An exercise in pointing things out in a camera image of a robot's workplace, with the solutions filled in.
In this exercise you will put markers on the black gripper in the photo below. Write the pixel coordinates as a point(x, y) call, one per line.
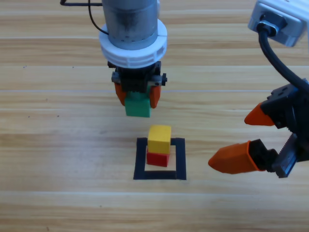
point(294, 113)
point(135, 79)

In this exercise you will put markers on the green cube block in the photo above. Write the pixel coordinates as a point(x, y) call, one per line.
point(137, 108)

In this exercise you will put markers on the yellow cube block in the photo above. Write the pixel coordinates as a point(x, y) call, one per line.
point(159, 140)

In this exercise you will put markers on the red cube block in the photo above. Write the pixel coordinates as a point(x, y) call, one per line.
point(157, 159)

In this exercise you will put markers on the black tape square outline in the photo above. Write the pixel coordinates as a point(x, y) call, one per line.
point(181, 159)

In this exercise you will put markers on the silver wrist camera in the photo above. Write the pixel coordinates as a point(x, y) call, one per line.
point(293, 33)

